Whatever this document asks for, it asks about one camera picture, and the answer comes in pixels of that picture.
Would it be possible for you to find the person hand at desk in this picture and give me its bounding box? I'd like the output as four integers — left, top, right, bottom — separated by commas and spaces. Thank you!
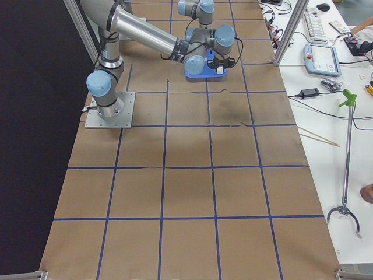
351, 26, 364, 36

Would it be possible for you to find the white block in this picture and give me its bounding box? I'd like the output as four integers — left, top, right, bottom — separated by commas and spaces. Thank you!
216, 67, 224, 75

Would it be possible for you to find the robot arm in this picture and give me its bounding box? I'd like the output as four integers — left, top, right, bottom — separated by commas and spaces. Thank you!
177, 0, 214, 29
80, 1, 235, 128

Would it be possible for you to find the green handled reacher grabber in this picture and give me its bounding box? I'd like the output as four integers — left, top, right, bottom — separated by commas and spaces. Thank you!
326, 89, 361, 239

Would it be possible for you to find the black joystick controller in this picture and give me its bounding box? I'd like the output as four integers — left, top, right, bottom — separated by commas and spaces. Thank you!
343, 37, 372, 56

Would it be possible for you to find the aluminium frame post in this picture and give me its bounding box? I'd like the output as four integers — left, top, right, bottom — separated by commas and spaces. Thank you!
273, 0, 309, 66

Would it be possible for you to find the brown paper table cover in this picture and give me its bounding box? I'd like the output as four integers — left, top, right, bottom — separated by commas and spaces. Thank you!
40, 1, 339, 279

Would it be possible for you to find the black power adapter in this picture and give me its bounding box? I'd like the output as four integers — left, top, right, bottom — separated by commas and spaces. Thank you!
299, 88, 320, 99

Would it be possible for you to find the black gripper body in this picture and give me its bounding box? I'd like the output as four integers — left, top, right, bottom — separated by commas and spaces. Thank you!
207, 57, 235, 70

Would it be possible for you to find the teach pendant tablet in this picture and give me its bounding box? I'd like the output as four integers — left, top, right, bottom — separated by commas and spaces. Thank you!
303, 43, 342, 77

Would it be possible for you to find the blue plastic tray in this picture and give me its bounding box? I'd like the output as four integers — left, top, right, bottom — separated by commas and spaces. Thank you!
184, 50, 228, 79

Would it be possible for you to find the black computer mouse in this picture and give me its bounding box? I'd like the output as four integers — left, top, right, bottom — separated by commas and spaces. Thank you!
316, 3, 330, 12

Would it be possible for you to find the white keyboard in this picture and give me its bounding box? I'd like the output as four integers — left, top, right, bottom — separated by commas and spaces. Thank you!
303, 7, 327, 43

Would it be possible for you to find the wooden chopstick pair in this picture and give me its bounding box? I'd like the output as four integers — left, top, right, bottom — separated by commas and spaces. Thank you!
297, 126, 340, 147

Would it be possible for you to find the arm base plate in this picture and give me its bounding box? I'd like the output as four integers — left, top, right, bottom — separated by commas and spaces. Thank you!
85, 92, 136, 129

